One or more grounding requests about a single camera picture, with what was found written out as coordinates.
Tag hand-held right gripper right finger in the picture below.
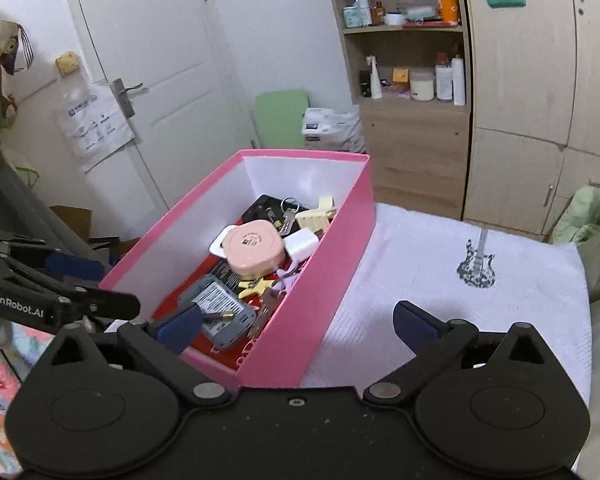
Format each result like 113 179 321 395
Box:
362 300 566 408

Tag beige hanging cloth bag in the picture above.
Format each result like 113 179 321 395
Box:
0 12 35 77

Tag grey power bank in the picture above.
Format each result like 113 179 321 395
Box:
177 274 258 351

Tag white charger cube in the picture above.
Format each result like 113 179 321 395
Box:
282 227 321 263

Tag tall white bottle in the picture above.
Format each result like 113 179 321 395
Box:
451 55 467 107

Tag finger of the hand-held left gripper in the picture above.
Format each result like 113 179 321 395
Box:
0 237 107 293
50 285 142 323

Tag white spray bottle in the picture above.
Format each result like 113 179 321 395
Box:
366 55 384 100

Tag black wallet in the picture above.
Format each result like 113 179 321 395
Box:
240 194 311 231

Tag yellow figure toy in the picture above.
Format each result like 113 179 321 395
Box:
237 275 276 301

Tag open cardboard box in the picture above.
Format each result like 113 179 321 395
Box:
50 205 93 246

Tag pale flat packet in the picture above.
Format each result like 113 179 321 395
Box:
397 4 438 21

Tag silver keys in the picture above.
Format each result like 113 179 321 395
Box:
266 196 303 236

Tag pink chain charm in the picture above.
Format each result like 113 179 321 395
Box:
275 255 306 293

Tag white labelled bottle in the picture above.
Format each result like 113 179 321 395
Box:
434 52 454 102

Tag white plastic bag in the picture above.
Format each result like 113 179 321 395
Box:
301 106 367 155

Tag orange cup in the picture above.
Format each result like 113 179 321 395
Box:
434 0 460 23

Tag pink rounded case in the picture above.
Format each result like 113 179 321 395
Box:
223 219 286 278

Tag pink cardboard box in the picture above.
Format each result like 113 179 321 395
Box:
99 148 378 390

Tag cream wooden toy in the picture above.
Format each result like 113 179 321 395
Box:
294 196 337 235

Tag white door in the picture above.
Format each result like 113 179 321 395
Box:
57 0 261 221

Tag dark metal frame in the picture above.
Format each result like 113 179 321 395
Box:
0 157 106 271

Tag black labelled gadget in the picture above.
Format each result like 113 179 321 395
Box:
211 257 243 288

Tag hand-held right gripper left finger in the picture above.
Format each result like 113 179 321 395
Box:
47 304 233 408

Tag white jar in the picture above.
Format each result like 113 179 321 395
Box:
410 69 436 102

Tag metal door handle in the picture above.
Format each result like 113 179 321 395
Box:
110 78 145 120

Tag green folding board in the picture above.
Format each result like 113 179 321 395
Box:
252 89 311 150

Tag colourful patterned quilt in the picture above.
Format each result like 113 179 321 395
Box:
0 320 51 476

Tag printed clear plastic bag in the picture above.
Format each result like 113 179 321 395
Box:
55 80 133 173

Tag beige wardrobe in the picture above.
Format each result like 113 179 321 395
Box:
457 0 600 241

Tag green cloth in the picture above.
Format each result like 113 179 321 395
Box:
550 185 600 246

